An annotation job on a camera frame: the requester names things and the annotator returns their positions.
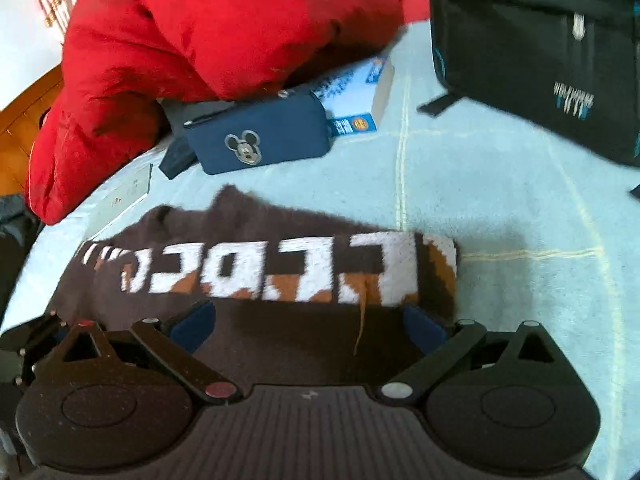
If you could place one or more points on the navy pouch with cartoon badge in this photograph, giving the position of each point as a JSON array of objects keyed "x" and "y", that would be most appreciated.
[{"x": 270, "y": 130}]

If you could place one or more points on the pale card on sheet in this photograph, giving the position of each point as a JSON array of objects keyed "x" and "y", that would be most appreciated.
[{"x": 120, "y": 202}]

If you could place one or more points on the blue and white box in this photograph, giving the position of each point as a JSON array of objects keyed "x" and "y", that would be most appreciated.
[{"x": 350, "y": 95}]

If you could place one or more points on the brown lettered sweater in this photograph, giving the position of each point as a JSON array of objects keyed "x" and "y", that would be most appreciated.
[{"x": 280, "y": 340}]

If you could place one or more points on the black backpack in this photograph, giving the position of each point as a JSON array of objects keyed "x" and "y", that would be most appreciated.
[{"x": 535, "y": 35}]

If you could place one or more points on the red down jacket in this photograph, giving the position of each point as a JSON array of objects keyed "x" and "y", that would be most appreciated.
[{"x": 200, "y": 30}]

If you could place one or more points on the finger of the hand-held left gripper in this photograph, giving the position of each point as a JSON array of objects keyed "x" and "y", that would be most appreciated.
[{"x": 30, "y": 345}]

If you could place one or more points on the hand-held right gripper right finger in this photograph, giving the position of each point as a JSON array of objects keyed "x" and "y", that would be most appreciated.
[{"x": 425, "y": 332}]

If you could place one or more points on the dark garment under pouch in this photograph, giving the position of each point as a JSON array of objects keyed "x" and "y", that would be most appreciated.
[{"x": 175, "y": 155}]

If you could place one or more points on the wooden bed frame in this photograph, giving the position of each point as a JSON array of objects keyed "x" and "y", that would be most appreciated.
[{"x": 20, "y": 130}]

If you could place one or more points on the light blue bed sheet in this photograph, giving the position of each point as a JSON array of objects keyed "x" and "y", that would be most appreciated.
[{"x": 500, "y": 185}]

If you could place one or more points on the dark grey cloth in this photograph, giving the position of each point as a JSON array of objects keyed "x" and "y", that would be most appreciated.
[{"x": 15, "y": 250}]

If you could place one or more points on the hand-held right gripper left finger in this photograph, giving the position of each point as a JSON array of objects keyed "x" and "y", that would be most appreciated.
[{"x": 192, "y": 327}]

